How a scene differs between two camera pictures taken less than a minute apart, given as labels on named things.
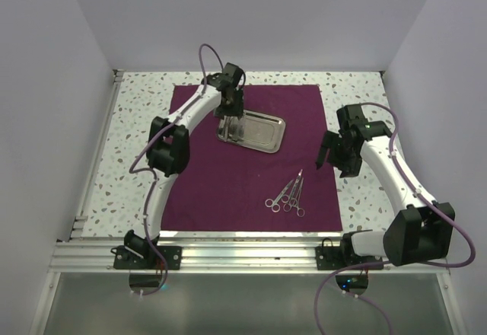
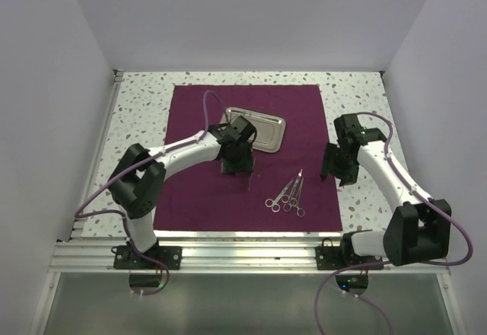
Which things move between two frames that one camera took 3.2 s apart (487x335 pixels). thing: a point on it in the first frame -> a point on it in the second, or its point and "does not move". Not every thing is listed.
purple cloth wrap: [235, 190] does not move
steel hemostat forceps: [294, 202] does not move
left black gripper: [236, 110] -> [246, 163]
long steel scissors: [275, 204] does not move
